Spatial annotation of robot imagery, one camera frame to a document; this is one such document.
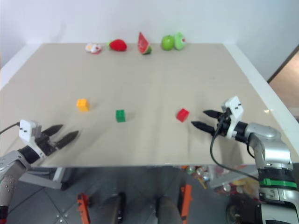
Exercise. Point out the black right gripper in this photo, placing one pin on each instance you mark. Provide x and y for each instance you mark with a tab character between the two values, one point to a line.
223	124

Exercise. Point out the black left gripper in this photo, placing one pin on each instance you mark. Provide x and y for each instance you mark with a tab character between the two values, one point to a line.
46	142

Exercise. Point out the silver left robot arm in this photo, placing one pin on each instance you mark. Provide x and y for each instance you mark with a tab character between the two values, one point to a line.
10	168

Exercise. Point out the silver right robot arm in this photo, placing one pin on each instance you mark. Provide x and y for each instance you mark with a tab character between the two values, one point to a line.
268	158

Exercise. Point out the red block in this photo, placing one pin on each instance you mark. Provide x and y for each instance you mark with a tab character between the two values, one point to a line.
182	115

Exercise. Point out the yellow block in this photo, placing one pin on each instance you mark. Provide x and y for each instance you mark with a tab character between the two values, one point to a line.
83	105

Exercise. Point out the clear bin of toys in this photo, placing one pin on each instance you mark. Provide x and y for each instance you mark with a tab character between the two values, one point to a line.
224	179

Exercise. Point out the green block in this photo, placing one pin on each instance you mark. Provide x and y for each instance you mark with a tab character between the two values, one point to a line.
120	116

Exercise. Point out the orange and black stand leg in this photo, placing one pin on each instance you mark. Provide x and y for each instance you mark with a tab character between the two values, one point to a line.
83	207
186	203

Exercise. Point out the green half fruit toy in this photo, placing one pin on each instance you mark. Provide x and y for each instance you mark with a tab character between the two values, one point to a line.
180	41

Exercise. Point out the green apple toy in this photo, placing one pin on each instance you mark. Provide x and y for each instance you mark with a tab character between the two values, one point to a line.
167	42

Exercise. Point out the white and red plush toy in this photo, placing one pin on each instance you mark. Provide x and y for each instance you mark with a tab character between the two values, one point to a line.
93	48

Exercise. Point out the dark rounded robot leg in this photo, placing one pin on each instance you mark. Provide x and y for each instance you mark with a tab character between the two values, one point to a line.
168	210
118	207

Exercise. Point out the watermelon slice toy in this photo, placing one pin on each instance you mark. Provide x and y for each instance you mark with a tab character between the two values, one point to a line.
144	44

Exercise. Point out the red strawberry plush toy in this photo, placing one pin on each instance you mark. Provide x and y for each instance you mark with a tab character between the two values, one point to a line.
118	45

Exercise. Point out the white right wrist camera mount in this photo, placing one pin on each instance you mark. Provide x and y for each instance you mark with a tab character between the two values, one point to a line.
234	114

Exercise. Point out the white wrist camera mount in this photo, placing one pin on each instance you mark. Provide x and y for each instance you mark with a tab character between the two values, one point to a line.
29	133
234	114

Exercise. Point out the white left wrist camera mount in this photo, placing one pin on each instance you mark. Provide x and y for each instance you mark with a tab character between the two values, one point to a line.
29	133

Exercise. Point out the grey metal table bracket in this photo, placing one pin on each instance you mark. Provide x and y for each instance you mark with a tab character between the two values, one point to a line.
44	178

